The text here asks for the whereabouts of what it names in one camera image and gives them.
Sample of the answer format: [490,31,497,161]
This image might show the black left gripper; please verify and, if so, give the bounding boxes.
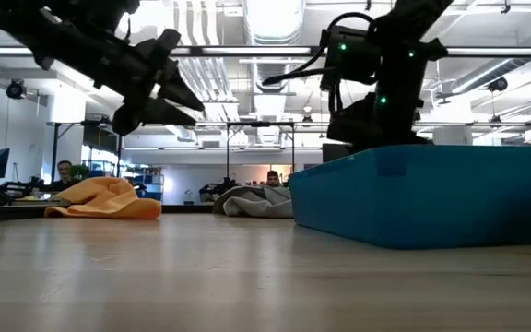
[93,43,206,137]

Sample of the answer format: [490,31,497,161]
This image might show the teal plastic basket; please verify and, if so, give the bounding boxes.
[288,145,531,250]

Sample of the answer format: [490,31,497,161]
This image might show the grey microfiber towel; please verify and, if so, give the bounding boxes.
[213,184,294,219]

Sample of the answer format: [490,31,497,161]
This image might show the orange microfiber towel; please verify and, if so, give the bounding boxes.
[43,176,163,220]

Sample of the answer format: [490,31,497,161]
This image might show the black background screen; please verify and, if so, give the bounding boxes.
[322,142,354,163]

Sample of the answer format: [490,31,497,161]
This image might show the blue storage bins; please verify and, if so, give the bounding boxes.
[131,172,165,203]

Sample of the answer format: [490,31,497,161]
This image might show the long ceiling light bar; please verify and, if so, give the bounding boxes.
[0,44,531,58]

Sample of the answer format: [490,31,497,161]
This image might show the round black ceiling fixture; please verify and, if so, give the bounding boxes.
[6,77,30,101]
[486,76,510,93]

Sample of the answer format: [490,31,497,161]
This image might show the small background potted plant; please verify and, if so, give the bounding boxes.
[69,163,91,184]

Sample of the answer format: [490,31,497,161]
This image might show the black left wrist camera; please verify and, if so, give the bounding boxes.
[147,28,183,60]

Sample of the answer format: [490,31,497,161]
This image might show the silver ceiling duct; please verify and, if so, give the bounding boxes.
[242,0,307,45]

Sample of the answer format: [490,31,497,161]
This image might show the black aluminium table frame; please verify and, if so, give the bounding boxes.
[0,200,294,224]

